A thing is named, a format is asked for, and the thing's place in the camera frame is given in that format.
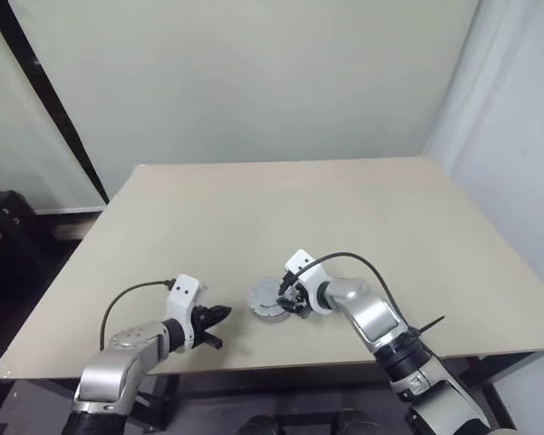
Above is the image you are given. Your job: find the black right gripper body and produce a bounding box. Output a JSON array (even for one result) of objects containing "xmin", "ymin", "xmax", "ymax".
[{"xmin": 278, "ymin": 269, "xmax": 311, "ymax": 322}]

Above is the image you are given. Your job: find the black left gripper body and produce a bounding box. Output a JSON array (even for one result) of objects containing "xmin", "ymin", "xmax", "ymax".
[{"xmin": 191, "ymin": 304, "xmax": 224, "ymax": 351}]

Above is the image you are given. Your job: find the dark rounded shape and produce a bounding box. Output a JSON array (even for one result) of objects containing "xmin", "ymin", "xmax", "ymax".
[
  {"xmin": 336, "ymin": 409, "xmax": 374, "ymax": 435},
  {"xmin": 246, "ymin": 413, "xmax": 283, "ymax": 435}
]

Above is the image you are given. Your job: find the black equipment case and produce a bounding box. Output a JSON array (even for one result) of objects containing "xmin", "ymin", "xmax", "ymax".
[{"xmin": 0, "ymin": 184, "xmax": 44, "ymax": 294}]

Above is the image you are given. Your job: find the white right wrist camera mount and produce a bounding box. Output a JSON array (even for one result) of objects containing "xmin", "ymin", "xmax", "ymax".
[{"xmin": 283, "ymin": 247, "xmax": 335, "ymax": 315}]

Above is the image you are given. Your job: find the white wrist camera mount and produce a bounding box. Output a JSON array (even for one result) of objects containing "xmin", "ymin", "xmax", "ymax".
[
  {"xmin": 166, "ymin": 274, "xmax": 209, "ymax": 351},
  {"xmin": 283, "ymin": 247, "xmax": 335, "ymax": 315}
]

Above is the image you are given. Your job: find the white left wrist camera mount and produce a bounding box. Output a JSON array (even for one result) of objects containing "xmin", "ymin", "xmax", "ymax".
[{"xmin": 166, "ymin": 274, "xmax": 209, "ymax": 351}]

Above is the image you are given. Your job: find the black table frame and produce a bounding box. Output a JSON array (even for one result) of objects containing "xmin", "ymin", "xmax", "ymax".
[{"xmin": 0, "ymin": 344, "xmax": 544, "ymax": 427}]

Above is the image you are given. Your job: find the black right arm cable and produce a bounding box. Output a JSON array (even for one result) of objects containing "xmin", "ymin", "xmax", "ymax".
[{"xmin": 293, "ymin": 251, "xmax": 419, "ymax": 337}]

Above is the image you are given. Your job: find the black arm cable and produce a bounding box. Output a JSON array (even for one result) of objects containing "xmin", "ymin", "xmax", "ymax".
[
  {"xmin": 99, "ymin": 279, "xmax": 176, "ymax": 353},
  {"xmin": 293, "ymin": 251, "xmax": 419, "ymax": 337}
]

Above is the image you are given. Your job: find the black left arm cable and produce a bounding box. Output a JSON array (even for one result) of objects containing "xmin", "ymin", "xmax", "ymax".
[{"xmin": 99, "ymin": 279, "xmax": 176, "ymax": 353}]

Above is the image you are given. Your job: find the black cable tie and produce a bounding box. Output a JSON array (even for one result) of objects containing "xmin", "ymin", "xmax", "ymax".
[{"xmin": 409, "ymin": 314, "xmax": 446, "ymax": 339}]

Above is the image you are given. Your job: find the black diagonal wall strip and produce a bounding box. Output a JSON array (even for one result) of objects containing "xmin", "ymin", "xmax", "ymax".
[{"xmin": 0, "ymin": 0, "xmax": 111, "ymax": 208}]

